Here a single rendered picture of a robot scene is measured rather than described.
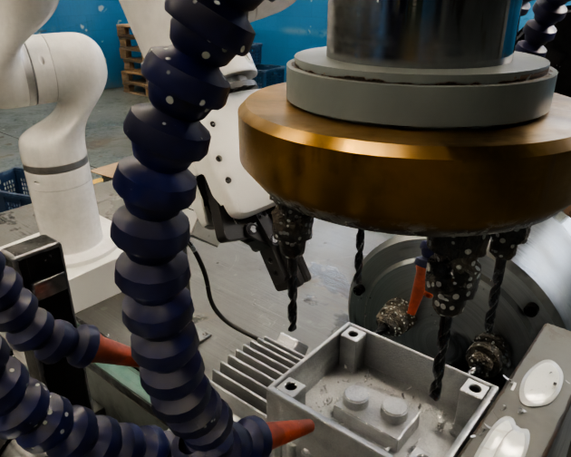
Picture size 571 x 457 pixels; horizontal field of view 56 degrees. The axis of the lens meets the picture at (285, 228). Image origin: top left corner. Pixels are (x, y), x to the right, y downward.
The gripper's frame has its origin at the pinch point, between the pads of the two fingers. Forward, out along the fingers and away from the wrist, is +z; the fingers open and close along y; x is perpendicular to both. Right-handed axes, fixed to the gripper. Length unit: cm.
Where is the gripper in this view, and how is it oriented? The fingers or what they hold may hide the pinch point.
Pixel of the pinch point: (285, 265)
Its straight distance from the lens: 46.7
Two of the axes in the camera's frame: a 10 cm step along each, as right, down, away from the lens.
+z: 3.9, 9.2, 0.7
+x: 6.7, -2.3, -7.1
